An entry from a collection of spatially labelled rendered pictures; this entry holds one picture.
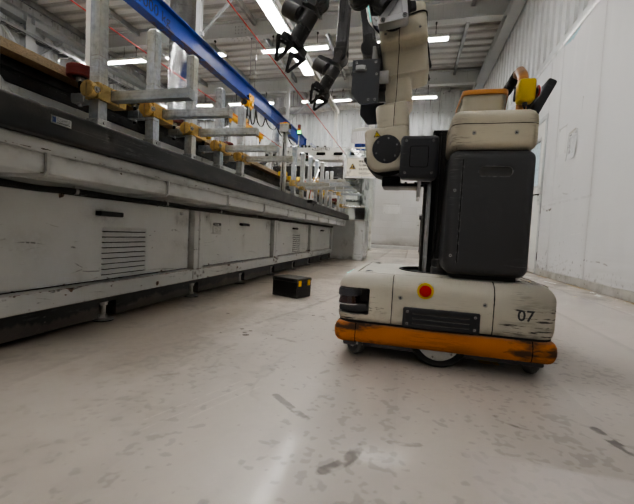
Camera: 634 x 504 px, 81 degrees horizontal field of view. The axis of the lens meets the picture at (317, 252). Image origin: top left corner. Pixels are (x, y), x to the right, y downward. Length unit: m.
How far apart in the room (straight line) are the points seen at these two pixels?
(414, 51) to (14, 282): 1.57
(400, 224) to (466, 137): 10.85
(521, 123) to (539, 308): 0.55
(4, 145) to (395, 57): 1.24
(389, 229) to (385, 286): 10.90
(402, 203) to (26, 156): 11.38
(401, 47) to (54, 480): 1.54
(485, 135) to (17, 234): 1.49
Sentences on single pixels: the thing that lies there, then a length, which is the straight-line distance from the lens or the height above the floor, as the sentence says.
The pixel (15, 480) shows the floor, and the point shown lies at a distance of 0.82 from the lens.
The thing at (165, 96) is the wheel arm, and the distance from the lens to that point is 1.30.
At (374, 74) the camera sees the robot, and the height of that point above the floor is 0.99.
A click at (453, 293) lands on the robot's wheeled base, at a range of 1.22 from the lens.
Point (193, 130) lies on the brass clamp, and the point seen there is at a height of 0.82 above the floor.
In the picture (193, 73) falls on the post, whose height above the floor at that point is 1.07.
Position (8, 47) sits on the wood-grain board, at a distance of 1.46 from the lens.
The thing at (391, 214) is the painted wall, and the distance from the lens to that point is 12.12.
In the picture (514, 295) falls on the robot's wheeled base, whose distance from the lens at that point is 1.25.
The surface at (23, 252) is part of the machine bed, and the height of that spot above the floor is 0.29.
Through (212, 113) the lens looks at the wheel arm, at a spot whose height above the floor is 0.82.
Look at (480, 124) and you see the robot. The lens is 1.30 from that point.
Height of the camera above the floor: 0.41
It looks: 3 degrees down
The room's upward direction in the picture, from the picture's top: 3 degrees clockwise
